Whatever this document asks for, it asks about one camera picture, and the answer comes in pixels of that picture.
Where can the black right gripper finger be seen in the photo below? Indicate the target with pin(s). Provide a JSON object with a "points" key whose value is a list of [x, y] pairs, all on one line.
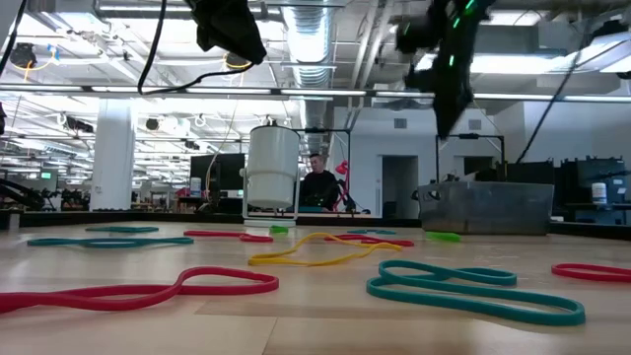
{"points": [[451, 98]]}

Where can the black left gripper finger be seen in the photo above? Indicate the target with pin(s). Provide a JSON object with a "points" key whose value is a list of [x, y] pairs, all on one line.
{"points": [[231, 39]]}

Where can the green rubber band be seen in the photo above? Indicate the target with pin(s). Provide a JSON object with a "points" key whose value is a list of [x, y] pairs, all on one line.
{"points": [[443, 237], [278, 230]]}

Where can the teal rubber band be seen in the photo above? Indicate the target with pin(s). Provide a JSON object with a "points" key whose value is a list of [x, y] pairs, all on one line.
{"points": [[89, 229], [581, 313], [389, 232], [113, 242]]}

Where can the red rubber band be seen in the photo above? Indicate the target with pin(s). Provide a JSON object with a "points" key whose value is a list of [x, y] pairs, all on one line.
{"points": [[554, 271], [274, 283], [268, 239], [394, 242]]}

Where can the yellow rubber band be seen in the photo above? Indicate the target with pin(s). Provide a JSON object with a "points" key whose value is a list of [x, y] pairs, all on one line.
{"points": [[256, 260]]}

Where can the neighbouring black robot arm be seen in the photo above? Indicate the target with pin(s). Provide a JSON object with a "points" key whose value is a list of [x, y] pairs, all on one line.
{"points": [[20, 194]]}

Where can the grey plastic bin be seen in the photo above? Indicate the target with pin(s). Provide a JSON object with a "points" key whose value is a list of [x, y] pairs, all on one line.
{"points": [[485, 209]]}

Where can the black ceiling device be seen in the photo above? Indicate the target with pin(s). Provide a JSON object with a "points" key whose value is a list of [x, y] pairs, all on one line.
{"points": [[22, 54], [235, 63]]}

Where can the long horizontal light bar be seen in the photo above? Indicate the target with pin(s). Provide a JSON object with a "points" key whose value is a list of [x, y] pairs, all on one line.
{"points": [[231, 91]]}

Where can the white ceiling light panel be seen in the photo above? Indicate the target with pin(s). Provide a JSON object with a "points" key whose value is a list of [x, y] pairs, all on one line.
{"points": [[517, 64]]}

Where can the red curved object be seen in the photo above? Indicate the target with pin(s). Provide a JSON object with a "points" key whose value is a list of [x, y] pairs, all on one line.
{"points": [[342, 168]]}

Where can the black monitor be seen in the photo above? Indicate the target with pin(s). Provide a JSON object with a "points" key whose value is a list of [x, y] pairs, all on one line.
{"points": [[227, 172]]}

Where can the white cylindrical canister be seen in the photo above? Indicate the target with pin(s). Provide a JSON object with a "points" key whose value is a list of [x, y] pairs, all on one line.
{"points": [[271, 167]]}

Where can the white tub container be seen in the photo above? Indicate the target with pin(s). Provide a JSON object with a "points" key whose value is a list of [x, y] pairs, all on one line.
{"points": [[599, 193], [195, 187]]}

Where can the black shelving unit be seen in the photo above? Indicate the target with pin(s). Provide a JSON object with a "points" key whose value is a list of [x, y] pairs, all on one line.
{"points": [[581, 182]]}

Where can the person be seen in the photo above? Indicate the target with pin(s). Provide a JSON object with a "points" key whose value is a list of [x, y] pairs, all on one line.
{"points": [[319, 190]]}

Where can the white building column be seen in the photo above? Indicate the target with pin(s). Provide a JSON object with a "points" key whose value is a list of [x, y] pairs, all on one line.
{"points": [[113, 158]]}

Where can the silver air duct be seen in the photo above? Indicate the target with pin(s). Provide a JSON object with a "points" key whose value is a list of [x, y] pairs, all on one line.
{"points": [[310, 39]]}

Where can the small grey metal post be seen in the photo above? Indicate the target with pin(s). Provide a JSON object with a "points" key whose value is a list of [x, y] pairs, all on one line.
{"points": [[13, 221]]}

